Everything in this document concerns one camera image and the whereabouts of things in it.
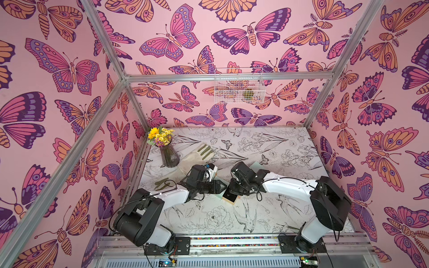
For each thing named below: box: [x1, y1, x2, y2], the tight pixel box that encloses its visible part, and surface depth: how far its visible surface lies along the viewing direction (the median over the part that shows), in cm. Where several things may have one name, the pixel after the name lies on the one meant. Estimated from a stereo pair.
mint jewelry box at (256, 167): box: [249, 161, 265, 174], surface depth 100 cm
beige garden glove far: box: [167, 142, 216, 181], surface depth 105 cm
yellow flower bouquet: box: [146, 125, 176, 148], surface depth 86 cm
